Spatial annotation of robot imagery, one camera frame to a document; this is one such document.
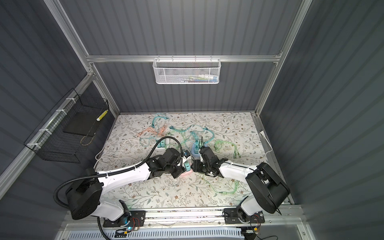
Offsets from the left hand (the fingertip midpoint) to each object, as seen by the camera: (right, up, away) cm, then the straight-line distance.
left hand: (183, 166), depth 84 cm
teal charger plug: (+2, 0, -1) cm, 2 cm away
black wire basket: (-57, +22, -11) cm, 62 cm away
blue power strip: (+7, +8, +7) cm, 13 cm away
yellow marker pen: (-45, +28, -4) cm, 53 cm away
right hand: (+6, -2, +4) cm, 8 cm away
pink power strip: (+2, -4, +1) cm, 4 cm away
